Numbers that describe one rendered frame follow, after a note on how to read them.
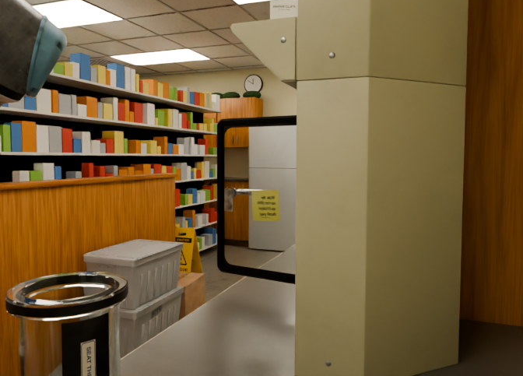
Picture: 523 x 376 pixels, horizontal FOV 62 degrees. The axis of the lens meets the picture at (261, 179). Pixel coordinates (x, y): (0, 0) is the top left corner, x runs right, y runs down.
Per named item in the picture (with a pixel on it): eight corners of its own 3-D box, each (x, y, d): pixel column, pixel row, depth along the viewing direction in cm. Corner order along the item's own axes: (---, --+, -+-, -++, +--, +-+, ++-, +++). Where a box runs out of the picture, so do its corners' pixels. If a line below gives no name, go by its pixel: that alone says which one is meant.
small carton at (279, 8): (296, 41, 82) (296, 8, 81) (298, 33, 77) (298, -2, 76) (270, 41, 82) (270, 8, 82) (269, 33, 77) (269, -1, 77)
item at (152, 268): (185, 286, 323) (185, 242, 321) (135, 313, 267) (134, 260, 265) (138, 279, 338) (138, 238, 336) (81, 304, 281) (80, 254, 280)
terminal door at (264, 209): (325, 289, 99) (327, 113, 97) (216, 271, 114) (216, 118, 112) (326, 288, 100) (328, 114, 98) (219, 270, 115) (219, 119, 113)
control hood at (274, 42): (336, 104, 97) (337, 59, 97) (296, 80, 67) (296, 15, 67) (287, 107, 102) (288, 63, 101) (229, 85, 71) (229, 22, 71)
